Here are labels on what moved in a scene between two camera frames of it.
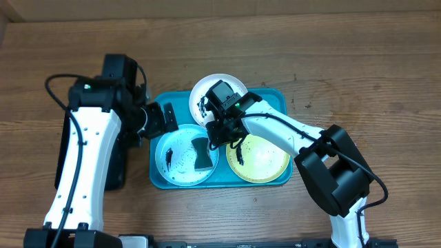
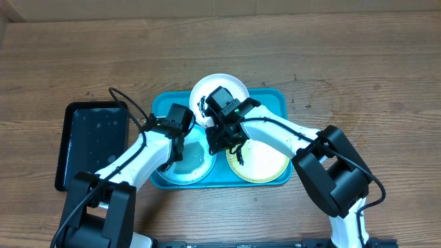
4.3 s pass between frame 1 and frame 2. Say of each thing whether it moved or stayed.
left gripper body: moved
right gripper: stayed
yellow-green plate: stayed
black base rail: stayed
